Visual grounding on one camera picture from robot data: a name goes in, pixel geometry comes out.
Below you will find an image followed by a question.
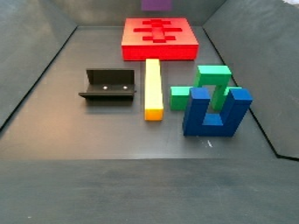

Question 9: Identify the purple U-shaped block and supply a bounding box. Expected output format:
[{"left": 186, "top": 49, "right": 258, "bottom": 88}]
[{"left": 141, "top": 0, "right": 174, "bottom": 11}]

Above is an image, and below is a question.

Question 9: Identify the black angled fixture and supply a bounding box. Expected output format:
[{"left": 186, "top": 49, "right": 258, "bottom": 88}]
[{"left": 79, "top": 68, "right": 136, "bottom": 99}]

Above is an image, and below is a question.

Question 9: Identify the red slotted board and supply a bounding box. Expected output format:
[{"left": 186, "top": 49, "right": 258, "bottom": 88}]
[{"left": 121, "top": 17, "right": 200, "bottom": 60}]

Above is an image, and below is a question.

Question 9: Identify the yellow long bar block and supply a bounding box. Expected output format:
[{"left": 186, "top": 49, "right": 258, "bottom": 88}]
[{"left": 144, "top": 59, "right": 164, "bottom": 121}]

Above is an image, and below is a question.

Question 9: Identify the blue U-shaped block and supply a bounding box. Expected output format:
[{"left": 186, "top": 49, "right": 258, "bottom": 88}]
[{"left": 182, "top": 87, "right": 252, "bottom": 137}]

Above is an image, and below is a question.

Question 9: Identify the green U-shaped block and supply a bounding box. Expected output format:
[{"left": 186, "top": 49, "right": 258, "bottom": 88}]
[{"left": 170, "top": 65, "right": 234, "bottom": 111}]

